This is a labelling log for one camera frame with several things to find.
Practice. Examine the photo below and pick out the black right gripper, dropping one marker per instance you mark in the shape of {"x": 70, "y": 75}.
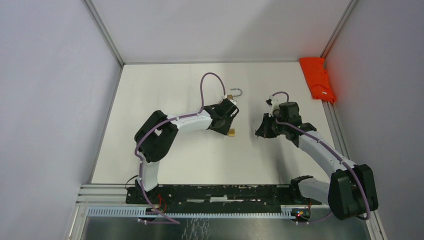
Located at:
{"x": 264, "y": 130}

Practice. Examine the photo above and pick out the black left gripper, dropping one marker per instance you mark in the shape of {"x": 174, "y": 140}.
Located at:
{"x": 224, "y": 130}

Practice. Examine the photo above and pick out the small brass padlock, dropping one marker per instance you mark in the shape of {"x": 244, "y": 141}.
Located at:
{"x": 231, "y": 132}

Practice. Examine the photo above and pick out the large brass padlock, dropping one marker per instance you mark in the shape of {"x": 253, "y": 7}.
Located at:
{"x": 236, "y": 92}

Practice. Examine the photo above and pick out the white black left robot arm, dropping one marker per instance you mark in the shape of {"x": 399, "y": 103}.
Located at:
{"x": 156, "y": 136}

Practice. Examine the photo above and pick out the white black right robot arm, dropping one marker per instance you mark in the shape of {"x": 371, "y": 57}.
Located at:
{"x": 351, "y": 190}

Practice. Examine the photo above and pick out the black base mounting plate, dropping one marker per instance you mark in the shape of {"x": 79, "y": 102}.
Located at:
{"x": 218, "y": 199}

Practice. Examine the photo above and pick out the orange folded cloth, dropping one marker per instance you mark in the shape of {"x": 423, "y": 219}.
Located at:
{"x": 317, "y": 79}

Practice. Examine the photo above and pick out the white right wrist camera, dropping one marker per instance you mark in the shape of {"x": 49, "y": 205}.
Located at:
{"x": 274, "y": 106}

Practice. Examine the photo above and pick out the aluminium corner frame post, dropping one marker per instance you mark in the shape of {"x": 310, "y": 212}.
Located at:
{"x": 352, "y": 4}

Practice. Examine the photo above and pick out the aluminium front frame rail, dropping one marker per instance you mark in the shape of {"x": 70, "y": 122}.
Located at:
{"x": 101, "y": 213}

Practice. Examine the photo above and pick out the left aluminium corner post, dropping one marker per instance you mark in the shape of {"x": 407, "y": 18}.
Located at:
{"x": 104, "y": 31}

